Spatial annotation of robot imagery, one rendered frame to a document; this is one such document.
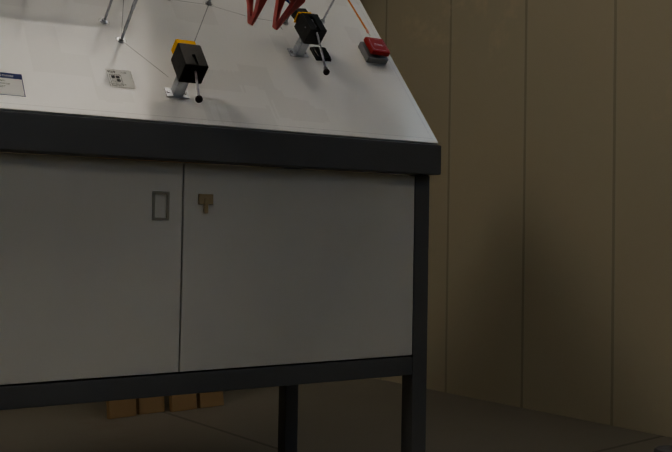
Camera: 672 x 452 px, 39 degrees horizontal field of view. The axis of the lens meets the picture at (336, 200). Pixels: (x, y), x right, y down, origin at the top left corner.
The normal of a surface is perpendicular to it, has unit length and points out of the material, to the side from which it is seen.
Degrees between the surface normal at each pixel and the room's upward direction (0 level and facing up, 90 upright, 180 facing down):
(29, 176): 90
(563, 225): 90
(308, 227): 90
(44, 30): 50
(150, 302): 90
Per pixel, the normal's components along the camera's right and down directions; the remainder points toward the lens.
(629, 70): -0.77, -0.04
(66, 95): 0.42, -0.66
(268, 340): 0.54, -0.01
